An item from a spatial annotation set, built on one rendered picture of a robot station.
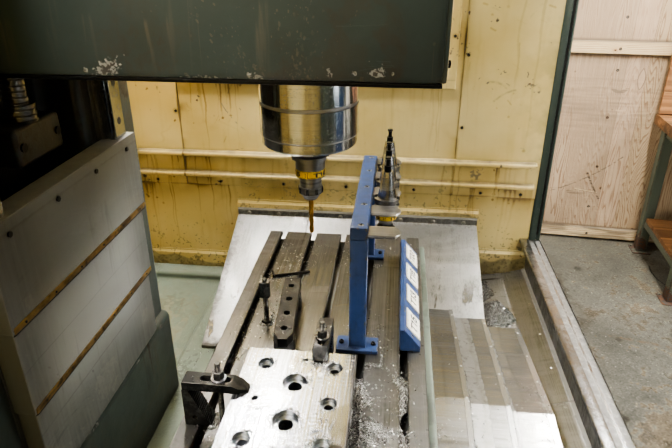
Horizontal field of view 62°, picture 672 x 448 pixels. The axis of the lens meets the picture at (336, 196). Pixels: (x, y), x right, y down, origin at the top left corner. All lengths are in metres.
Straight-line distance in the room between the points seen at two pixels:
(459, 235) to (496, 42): 0.68
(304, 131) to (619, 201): 3.35
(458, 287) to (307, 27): 1.33
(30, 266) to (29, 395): 0.21
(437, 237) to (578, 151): 1.97
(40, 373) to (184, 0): 0.66
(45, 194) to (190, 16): 0.41
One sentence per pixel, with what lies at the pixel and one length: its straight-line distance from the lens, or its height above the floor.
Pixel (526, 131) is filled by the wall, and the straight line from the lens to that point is 2.01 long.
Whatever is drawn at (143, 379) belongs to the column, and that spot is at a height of 0.80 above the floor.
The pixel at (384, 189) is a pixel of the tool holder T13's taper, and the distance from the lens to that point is 1.34.
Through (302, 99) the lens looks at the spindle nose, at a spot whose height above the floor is 1.58.
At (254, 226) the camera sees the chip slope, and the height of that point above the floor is 0.83.
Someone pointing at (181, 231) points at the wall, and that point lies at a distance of 2.29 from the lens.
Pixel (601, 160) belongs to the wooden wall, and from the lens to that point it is 3.92.
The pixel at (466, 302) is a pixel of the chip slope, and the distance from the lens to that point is 1.91.
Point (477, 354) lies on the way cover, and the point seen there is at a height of 0.73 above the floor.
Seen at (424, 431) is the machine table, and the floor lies 0.90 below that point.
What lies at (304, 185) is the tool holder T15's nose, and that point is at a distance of 0.94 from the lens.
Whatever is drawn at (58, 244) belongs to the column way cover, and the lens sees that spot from 1.07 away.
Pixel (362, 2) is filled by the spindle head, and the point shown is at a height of 1.72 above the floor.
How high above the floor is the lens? 1.78
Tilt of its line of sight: 24 degrees down
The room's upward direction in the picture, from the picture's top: straight up
